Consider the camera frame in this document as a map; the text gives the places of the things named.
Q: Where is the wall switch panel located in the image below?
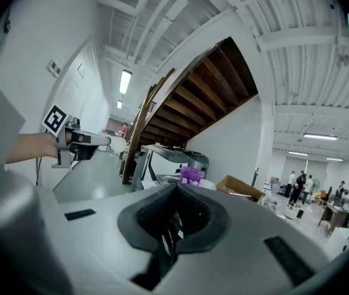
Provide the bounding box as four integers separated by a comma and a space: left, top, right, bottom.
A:
48, 56, 65, 77

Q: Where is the white appliance cabinet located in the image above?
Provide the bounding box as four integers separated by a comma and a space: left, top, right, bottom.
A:
324, 222, 349, 262

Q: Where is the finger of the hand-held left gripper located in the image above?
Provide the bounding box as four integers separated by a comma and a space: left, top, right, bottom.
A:
80, 129, 112, 148

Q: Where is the white bucket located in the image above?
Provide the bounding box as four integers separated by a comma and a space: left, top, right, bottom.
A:
284, 203, 304, 221

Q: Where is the open cardboard box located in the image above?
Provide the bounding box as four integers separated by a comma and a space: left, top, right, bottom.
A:
216, 175, 267, 205

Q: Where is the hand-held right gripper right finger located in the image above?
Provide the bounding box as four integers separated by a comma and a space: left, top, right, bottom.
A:
162, 183, 332, 295

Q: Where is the person's left forearm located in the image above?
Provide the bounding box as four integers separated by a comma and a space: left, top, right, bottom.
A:
5, 132, 59, 165

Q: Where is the white and black appliance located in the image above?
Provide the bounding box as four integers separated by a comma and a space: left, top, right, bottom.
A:
130, 144, 190, 192

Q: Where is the wooden desk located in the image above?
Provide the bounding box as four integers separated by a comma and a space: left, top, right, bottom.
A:
317, 203, 349, 238

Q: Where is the brown wooden staircase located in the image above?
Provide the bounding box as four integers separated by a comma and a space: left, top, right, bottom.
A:
122, 37, 260, 184

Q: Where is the standing fan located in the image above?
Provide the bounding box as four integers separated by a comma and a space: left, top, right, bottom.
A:
311, 178, 322, 198

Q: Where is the black cable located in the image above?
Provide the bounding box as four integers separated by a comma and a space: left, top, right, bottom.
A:
35, 155, 43, 186

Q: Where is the purple plastic bucket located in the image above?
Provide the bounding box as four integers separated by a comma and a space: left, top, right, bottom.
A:
179, 167, 206, 186

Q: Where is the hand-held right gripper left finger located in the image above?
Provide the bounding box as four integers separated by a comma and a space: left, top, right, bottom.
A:
58, 183, 180, 295

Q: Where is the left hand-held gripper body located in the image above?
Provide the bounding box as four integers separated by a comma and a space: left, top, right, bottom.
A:
41, 104, 98, 169

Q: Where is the dark grey appliance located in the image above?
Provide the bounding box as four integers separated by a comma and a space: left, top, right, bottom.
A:
182, 152, 210, 173

